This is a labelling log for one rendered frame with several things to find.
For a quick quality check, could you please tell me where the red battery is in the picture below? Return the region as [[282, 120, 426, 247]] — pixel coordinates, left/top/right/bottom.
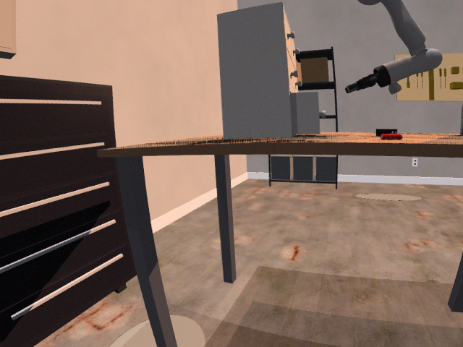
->
[[381, 134, 403, 140]]

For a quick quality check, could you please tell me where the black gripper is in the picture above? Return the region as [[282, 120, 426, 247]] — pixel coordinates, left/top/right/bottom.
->
[[345, 65, 391, 93]]

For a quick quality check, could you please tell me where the black 9v battery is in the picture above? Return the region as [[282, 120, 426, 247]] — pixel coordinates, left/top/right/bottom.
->
[[376, 129, 397, 136]]

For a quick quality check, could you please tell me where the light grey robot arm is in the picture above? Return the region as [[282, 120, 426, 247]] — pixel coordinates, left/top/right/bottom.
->
[[358, 0, 443, 95]]

